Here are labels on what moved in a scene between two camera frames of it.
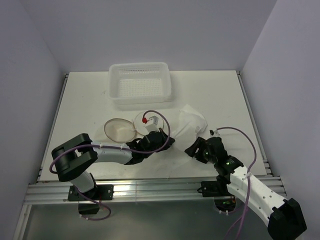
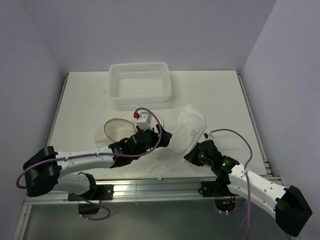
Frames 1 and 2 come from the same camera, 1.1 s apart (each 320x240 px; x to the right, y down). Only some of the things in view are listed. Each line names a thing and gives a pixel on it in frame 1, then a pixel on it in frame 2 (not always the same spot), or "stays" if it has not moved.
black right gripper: x=200 y=143 to x=191 y=157
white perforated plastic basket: x=134 y=83 stays
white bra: x=191 y=120 stays
